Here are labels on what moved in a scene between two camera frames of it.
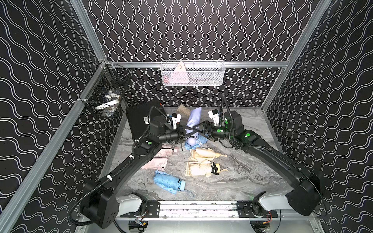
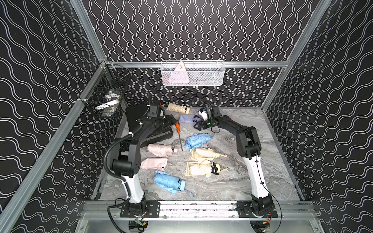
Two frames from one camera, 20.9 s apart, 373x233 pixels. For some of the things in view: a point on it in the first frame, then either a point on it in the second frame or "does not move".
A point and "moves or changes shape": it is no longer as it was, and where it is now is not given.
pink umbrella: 159,163 does not move
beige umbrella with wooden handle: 201,168 does not move
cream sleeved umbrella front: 202,154 does not move
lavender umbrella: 194,120 moves or changes shape
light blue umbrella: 168,182 does not move
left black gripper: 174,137 -> 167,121
